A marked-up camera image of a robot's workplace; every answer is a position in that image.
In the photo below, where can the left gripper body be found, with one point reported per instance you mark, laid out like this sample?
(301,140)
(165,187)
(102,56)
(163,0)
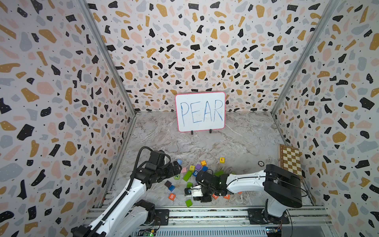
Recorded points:
(167,171)

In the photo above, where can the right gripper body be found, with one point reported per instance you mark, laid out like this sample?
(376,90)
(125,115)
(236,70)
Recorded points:
(207,193)

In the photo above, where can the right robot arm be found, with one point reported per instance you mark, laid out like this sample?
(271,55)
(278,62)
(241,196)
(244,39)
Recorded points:
(283,187)

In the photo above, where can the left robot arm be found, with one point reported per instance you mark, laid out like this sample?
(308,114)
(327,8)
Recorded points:
(128,211)

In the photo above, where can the whiteboard with PEAR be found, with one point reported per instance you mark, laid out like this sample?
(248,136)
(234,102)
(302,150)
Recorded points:
(200,111)

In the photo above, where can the long green block right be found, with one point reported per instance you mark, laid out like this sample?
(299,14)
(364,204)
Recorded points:
(219,173)

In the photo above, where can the long green block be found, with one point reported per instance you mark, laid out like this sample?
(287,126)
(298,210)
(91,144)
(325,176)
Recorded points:
(187,176)
(219,173)

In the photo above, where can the dark block left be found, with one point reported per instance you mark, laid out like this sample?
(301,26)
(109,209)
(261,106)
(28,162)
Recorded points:
(168,184)

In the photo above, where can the small blue block left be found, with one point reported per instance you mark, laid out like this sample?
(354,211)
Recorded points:
(171,187)

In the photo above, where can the long green block left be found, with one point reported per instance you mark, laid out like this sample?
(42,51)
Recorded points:
(187,176)

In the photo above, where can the yellow-green X block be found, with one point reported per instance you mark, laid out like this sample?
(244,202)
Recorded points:
(192,168)

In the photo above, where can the orange B block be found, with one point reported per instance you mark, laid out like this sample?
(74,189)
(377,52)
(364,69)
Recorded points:
(172,196)

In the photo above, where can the wooden chessboard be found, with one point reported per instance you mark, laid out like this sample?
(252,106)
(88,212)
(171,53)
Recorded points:
(289,159)

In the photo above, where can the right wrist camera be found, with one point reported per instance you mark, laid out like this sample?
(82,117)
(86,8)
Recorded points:
(190,192)

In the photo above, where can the green block near rail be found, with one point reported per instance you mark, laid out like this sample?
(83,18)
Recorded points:
(188,203)

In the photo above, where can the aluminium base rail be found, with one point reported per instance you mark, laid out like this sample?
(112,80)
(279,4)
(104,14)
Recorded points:
(209,221)

